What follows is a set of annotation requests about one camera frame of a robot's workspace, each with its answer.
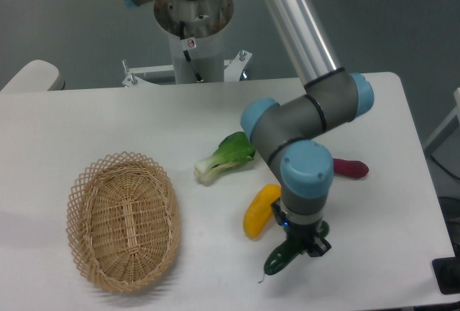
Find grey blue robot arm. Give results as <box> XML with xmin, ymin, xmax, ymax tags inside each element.
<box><xmin>124</xmin><ymin>0</ymin><xmax>374</xmax><ymax>256</ymax></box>

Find dark green cucumber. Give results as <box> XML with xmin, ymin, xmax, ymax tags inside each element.
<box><xmin>258</xmin><ymin>221</ymin><xmax>330</xmax><ymax>284</ymax></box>

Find white chair armrest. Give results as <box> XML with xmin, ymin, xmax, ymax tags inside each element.
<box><xmin>1</xmin><ymin>60</ymin><xmax>65</xmax><ymax>94</ymax></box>

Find white metal frame right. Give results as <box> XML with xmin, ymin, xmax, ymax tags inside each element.
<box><xmin>422</xmin><ymin>88</ymin><xmax>459</xmax><ymax>156</ymax></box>

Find yellow toy pepper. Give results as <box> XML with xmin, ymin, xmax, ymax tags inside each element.
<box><xmin>243</xmin><ymin>184</ymin><xmax>281</xmax><ymax>240</ymax></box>

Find black device at table edge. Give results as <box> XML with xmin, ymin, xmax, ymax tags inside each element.
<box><xmin>432</xmin><ymin>257</ymin><xmax>459</xmax><ymax>295</ymax></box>

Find green bok choy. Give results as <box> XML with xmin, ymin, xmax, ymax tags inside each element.
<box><xmin>194</xmin><ymin>131</ymin><xmax>256</xmax><ymax>185</ymax></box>

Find woven wicker basket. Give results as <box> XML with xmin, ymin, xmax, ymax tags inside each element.
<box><xmin>66</xmin><ymin>152</ymin><xmax>181</xmax><ymax>293</ymax></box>

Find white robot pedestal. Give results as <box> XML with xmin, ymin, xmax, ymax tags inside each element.
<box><xmin>122</xmin><ymin>0</ymin><xmax>252</xmax><ymax>87</ymax></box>

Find purple sweet potato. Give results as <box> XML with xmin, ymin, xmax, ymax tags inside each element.
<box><xmin>333</xmin><ymin>158</ymin><xmax>369</xmax><ymax>179</ymax></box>

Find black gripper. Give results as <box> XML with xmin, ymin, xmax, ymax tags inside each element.
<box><xmin>270</xmin><ymin>198</ymin><xmax>331</xmax><ymax>257</ymax></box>

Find black cable on pedestal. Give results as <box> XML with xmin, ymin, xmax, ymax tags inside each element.
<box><xmin>178</xmin><ymin>19</ymin><xmax>204</xmax><ymax>84</ymax></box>

